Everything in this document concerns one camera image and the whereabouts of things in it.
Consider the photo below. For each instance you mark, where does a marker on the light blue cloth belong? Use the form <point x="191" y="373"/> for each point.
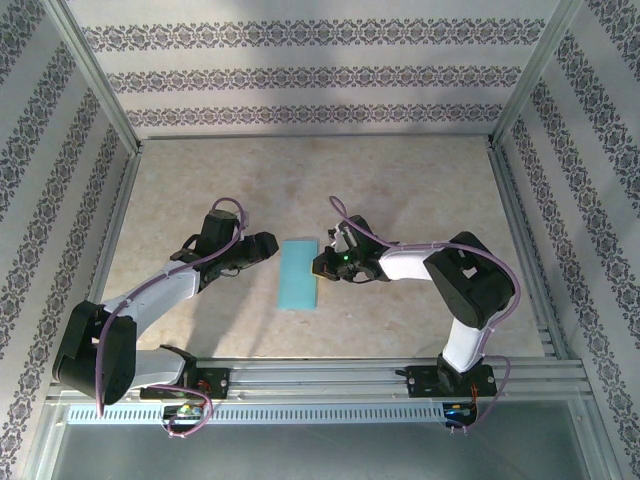
<point x="297" y="280"/>

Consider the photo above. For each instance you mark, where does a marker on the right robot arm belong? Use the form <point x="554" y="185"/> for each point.
<point x="470" y="285"/>

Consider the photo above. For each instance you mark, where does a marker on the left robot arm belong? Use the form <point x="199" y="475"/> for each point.
<point x="95" y="360"/>

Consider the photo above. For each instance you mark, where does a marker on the right circuit board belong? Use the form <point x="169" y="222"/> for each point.
<point x="457" y="412"/>

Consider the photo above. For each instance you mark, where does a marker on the circuit board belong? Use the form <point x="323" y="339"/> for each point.
<point x="185" y="411"/>
<point x="457" y="412"/>

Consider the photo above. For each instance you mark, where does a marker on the left circuit board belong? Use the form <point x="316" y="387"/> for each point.
<point x="185" y="411"/>

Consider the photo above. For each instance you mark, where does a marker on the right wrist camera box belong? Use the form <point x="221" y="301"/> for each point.
<point x="342" y="240"/>

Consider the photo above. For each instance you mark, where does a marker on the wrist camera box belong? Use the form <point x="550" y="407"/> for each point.
<point x="245" y="219"/>
<point x="342" y="240"/>

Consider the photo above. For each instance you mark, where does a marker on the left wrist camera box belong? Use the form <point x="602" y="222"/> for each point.
<point x="245" y="219"/>

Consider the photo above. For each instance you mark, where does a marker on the aluminium side rail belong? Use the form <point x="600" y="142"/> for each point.
<point x="526" y="250"/>
<point x="110" y="250"/>

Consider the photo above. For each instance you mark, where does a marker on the aluminium mounting rail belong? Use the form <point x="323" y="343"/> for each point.
<point x="320" y="382"/>

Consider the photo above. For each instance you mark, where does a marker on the aluminium back rail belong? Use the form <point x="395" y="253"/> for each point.
<point x="320" y="136"/>

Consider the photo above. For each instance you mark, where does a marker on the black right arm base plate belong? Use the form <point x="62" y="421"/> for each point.
<point x="425" y="382"/>

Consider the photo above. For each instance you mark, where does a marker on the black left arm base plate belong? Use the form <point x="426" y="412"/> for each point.
<point x="220" y="382"/>

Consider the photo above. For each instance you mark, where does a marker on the aluminium frame post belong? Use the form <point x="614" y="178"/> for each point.
<point x="95" y="75"/>
<point x="534" y="75"/>

